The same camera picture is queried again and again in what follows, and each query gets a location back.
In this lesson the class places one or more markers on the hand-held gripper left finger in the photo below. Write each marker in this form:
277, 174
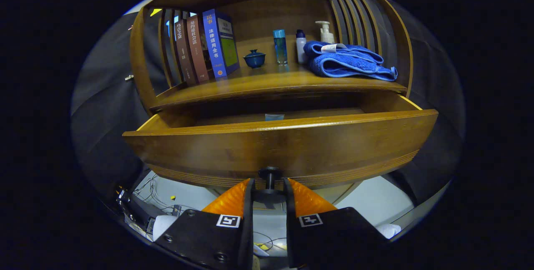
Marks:
249, 240

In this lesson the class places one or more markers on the black backdrop cloth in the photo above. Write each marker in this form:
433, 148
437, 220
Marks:
104, 115

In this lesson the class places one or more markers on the blue folded towel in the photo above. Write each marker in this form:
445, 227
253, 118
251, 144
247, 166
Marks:
346, 63

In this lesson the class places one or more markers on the wooden countertop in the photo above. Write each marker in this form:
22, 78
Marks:
267, 80

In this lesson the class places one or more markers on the metal clip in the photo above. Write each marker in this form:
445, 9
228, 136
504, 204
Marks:
129, 77

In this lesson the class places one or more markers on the reddish brown book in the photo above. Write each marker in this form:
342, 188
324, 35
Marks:
198, 49

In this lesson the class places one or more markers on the white bottle with blue cap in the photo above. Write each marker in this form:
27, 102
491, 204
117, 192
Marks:
301, 49

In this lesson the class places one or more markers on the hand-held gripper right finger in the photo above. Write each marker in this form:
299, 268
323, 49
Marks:
290, 240

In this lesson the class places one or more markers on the white pump bottle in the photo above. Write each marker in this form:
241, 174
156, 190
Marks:
325, 36

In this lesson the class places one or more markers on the wooden drawer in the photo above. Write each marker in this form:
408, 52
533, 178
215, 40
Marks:
292, 149

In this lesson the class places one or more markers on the clear blue bottle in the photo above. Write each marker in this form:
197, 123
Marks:
280, 49

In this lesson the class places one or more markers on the light blue tube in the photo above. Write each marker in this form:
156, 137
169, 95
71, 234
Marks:
274, 117

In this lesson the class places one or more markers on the black electronic box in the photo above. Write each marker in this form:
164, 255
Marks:
139, 211

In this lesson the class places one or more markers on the wooden cabinet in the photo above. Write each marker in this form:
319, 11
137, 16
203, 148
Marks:
267, 15

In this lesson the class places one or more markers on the blue book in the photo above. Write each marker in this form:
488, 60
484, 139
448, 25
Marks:
215, 44

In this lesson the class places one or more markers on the blue lidded teacup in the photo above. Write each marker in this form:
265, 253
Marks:
254, 59

